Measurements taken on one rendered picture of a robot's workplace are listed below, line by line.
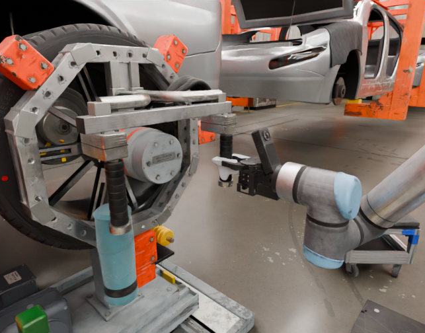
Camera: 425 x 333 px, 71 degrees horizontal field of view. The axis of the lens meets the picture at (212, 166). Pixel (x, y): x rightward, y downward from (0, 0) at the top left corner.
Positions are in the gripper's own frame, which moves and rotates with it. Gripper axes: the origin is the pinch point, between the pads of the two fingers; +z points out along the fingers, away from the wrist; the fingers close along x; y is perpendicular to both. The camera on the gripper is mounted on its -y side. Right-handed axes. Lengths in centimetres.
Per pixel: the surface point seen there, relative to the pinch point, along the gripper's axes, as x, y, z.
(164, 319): -7, 66, 21
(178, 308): 0, 66, 21
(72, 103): -7, -11, 74
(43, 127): -21, -3, 70
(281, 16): 324, -94, 168
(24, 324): -54, 17, -3
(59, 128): -16, -2, 69
